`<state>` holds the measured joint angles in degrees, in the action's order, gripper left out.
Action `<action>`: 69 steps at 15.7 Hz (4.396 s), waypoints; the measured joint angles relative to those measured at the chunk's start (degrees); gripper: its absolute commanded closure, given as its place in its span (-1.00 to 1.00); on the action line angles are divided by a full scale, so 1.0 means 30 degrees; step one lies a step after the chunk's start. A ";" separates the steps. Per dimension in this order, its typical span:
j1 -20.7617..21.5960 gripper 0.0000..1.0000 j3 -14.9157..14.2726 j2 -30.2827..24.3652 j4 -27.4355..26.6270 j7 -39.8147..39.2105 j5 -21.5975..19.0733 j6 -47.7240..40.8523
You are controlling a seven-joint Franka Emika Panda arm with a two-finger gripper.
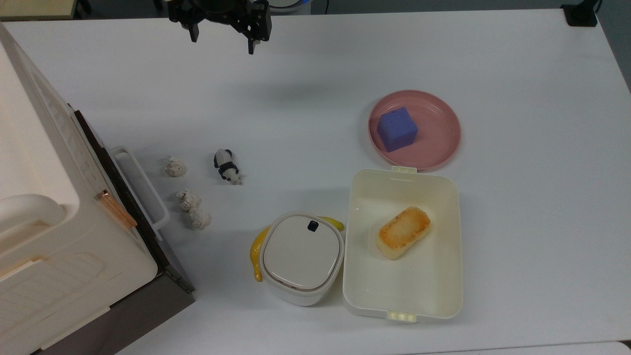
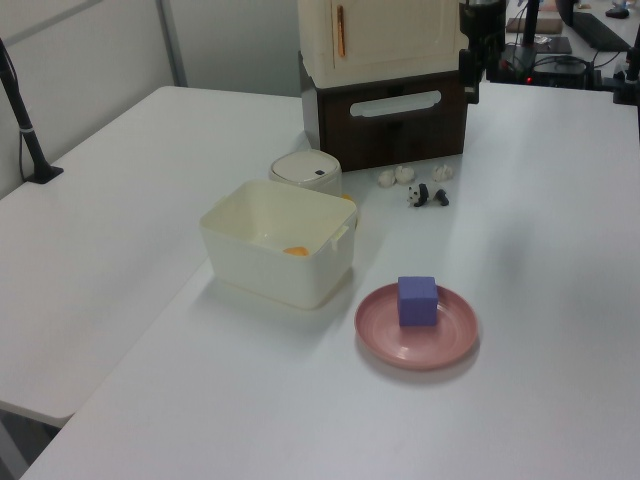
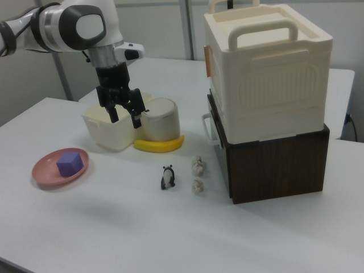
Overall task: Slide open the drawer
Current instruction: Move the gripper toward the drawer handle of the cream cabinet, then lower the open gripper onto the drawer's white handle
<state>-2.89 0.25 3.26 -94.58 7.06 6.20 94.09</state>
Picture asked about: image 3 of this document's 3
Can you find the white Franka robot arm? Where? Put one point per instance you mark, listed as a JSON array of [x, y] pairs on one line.
[[71, 25]]

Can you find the purple cube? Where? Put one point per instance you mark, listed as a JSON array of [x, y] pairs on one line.
[[69, 165]]

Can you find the pink plate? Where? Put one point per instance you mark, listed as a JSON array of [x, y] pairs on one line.
[[45, 175]]

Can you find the panda figurine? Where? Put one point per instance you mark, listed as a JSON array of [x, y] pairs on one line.
[[168, 177]]

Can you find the dark wooden box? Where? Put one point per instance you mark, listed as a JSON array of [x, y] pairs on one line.
[[278, 167]]

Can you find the white lidded round bin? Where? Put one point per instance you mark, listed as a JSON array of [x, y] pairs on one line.
[[162, 122]]

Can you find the crumpled white paper ball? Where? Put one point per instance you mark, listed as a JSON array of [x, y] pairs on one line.
[[197, 186], [198, 159], [198, 170]]

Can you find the cream open plastic container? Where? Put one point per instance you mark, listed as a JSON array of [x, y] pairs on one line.
[[111, 133]]

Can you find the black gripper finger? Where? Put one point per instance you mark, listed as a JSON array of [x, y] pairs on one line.
[[138, 102], [106, 98]]

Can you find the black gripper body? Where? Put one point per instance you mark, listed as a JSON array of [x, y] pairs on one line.
[[112, 76]]

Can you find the yellow banana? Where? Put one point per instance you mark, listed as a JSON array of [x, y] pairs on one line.
[[159, 146]]

